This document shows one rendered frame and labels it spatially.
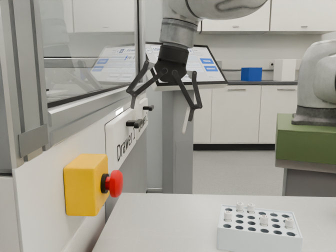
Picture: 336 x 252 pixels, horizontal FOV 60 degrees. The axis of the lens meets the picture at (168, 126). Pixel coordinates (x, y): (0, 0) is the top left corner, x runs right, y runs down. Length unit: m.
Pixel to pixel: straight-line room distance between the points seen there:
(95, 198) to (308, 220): 0.40
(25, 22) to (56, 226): 0.25
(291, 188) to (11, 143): 0.95
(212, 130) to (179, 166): 2.02
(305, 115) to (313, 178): 0.21
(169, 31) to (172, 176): 1.21
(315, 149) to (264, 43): 3.69
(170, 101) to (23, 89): 1.43
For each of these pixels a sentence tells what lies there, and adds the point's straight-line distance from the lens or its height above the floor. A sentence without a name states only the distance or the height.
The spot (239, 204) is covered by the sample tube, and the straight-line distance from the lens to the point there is 0.54.
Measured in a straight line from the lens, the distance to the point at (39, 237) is 0.38.
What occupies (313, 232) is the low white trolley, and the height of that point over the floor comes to 0.76.
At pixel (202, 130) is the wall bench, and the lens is 3.76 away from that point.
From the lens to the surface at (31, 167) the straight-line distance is 0.35.
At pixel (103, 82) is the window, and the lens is 0.67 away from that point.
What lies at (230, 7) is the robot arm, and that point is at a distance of 0.60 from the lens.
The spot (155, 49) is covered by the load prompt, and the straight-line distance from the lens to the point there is 1.69.
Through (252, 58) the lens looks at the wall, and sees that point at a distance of 4.54.
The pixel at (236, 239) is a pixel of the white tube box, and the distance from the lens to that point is 0.49.
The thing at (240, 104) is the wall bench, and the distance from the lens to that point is 3.80.
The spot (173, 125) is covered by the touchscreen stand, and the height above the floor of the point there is 0.72.
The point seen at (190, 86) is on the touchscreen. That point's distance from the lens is 1.64.
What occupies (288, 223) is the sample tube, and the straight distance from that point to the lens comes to 0.51.
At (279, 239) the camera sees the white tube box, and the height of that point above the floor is 0.79.
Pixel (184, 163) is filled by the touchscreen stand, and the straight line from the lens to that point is 1.83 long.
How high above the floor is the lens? 1.04
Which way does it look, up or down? 11 degrees down
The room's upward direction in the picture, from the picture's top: straight up
